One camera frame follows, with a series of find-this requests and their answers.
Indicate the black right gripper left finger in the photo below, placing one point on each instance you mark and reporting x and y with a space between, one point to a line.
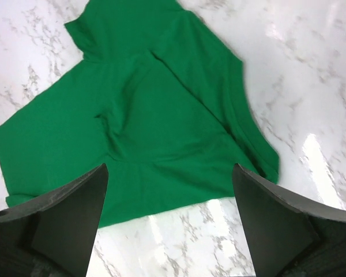
53 234

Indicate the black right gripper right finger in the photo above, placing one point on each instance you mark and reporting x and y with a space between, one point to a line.
287 233

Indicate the green t shirt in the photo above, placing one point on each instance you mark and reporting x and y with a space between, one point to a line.
157 97

